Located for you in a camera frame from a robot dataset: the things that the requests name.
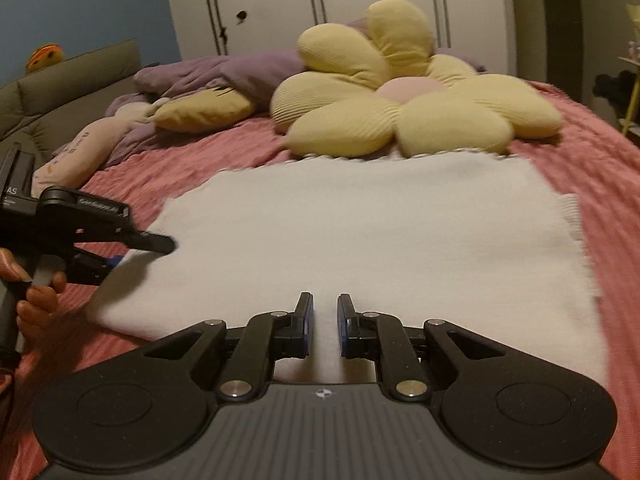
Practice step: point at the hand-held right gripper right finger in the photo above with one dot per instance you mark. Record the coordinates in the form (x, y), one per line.
(342, 332)

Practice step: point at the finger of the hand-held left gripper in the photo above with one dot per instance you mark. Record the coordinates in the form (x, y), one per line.
(102, 263)
(150, 243)

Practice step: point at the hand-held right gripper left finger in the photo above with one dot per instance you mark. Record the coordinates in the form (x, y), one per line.
(308, 327)

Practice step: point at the white knit sweater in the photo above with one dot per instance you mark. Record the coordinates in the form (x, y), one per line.
(375, 220)

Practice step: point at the person's left hand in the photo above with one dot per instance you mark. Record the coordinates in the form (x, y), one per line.
(42, 300)

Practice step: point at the long pink plush pillow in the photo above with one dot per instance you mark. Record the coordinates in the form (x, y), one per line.
(85, 150)

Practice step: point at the green padded headboard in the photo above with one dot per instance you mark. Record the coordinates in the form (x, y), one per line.
(60, 90)

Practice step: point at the small yellow pillow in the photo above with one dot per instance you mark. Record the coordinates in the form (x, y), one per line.
(205, 110)

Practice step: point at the orange plush toy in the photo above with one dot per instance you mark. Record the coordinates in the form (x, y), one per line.
(45, 57)

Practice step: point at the purple duvet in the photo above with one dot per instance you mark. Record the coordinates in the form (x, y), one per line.
(210, 72)

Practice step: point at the yellow flower-shaped pillow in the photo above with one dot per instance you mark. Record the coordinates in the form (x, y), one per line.
(400, 110)

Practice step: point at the pink ribbed bedspread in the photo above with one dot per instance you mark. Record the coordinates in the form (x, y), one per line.
(600, 185)

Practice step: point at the black plush object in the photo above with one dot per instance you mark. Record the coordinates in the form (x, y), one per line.
(612, 91)

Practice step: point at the yellow side table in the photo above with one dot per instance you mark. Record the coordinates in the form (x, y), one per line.
(631, 90)

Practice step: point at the pale yellow bouquet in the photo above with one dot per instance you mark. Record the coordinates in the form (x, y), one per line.
(634, 16)

